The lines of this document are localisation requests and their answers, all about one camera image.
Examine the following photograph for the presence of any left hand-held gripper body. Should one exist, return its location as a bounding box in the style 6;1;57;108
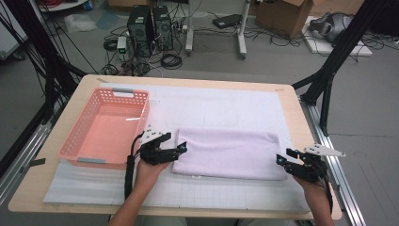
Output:
138;124;177;167

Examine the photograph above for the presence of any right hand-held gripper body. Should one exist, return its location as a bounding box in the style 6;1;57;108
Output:
283;143;347;184

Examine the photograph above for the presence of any pink plastic basket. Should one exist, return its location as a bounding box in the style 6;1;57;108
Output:
56;87;151;170

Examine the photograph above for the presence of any lilac printed towel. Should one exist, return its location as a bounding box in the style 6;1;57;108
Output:
172;127;289;182

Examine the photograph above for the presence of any person's right hand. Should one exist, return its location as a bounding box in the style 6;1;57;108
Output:
293;176;330;202

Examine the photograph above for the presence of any person's left hand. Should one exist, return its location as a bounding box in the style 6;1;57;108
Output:
135;159;172;191

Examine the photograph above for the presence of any white grid mat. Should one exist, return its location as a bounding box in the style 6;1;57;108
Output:
42;82;310;212

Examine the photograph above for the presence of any small white power unit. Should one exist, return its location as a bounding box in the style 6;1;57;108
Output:
116;36;128;61

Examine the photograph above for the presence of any white foam board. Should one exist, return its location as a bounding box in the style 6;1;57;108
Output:
302;15;375;57

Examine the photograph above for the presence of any black computer tower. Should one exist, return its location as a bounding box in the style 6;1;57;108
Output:
126;4;154;59
152;5;174;51

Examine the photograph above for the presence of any white metal stand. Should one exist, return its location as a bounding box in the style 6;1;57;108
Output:
184;0;252;60

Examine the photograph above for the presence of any teal sheet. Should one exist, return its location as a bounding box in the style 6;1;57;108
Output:
95;8;120;31

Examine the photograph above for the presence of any black flat box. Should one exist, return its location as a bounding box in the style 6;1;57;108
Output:
212;13;243;30

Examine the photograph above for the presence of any grey rounded device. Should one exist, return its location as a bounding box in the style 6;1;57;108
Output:
309;11;354;43

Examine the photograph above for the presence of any open cardboard box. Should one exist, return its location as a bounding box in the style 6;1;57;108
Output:
255;0;314;40

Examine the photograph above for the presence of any flat brown cardboard box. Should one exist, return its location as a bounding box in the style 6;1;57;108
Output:
107;0;152;8

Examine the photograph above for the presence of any clear plastic bag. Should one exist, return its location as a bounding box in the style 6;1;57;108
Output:
64;12;97;34

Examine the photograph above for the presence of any white round table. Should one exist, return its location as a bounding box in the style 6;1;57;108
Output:
37;0;90;13

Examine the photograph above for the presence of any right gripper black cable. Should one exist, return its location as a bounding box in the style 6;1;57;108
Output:
323;175;334;215

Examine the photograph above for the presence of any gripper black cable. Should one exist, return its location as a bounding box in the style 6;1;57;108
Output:
123;133;145;201
323;175;334;215

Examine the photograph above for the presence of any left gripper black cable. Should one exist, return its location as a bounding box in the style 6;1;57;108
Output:
123;133;145;201

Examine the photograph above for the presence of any aluminium rail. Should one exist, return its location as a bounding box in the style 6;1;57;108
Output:
0;121;53;205
299;100;366;226

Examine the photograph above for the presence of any coiled black cable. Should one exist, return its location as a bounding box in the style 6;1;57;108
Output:
160;53;184;71
101;63;120;76

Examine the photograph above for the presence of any black frame stand with cables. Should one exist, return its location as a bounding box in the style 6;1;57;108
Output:
0;0;88;177

